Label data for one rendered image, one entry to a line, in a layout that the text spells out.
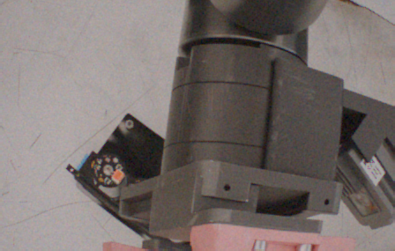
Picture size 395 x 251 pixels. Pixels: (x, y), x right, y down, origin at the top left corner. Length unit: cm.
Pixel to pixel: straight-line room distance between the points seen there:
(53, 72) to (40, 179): 9
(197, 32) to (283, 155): 6
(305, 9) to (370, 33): 44
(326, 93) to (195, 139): 6
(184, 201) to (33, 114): 40
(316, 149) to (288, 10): 7
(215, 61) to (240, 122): 3
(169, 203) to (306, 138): 6
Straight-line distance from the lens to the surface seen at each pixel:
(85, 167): 72
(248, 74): 40
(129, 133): 73
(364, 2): 81
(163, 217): 38
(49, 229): 73
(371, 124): 43
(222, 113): 39
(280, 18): 37
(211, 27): 41
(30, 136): 75
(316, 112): 40
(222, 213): 34
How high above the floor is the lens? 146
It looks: 72 degrees down
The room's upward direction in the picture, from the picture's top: 9 degrees clockwise
